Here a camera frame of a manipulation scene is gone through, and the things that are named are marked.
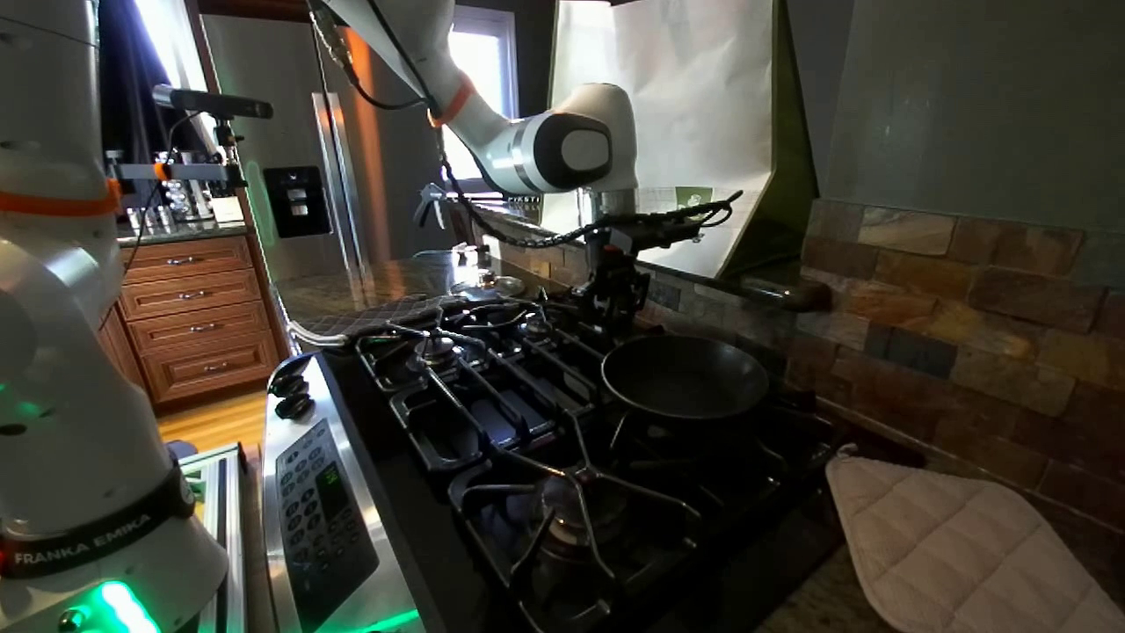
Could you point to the black stereo camera bar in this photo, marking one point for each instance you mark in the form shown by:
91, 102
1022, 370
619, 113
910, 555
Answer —
211, 102

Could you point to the black stove knob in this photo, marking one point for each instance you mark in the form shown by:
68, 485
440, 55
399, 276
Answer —
296, 404
290, 373

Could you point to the stainless steel refrigerator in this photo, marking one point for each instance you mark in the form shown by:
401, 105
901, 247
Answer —
373, 198

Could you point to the wooden drawer cabinet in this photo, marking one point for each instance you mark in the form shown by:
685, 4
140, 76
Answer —
197, 316

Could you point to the black camera stand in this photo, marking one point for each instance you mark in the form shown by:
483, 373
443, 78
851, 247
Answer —
177, 169

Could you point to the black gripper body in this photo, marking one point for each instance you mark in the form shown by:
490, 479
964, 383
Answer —
616, 267

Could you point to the black gas stove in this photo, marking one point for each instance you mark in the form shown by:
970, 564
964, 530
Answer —
513, 445

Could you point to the bright window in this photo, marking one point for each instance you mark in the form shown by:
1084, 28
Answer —
486, 56

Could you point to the white green catering bag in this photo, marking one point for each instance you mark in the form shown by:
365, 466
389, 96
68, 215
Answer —
705, 91

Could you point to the white quilted pot holder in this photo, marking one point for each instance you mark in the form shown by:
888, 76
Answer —
970, 548

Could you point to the black frying pan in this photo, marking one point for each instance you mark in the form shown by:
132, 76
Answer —
685, 378

